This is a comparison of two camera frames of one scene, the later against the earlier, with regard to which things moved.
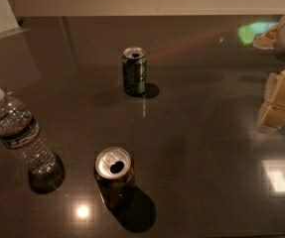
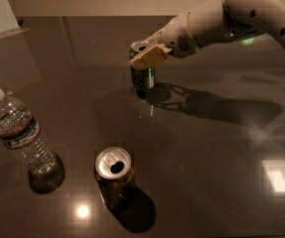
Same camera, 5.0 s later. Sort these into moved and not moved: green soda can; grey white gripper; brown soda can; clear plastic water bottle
Moved: green soda can; grey white gripper
Not moved: brown soda can; clear plastic water bottle
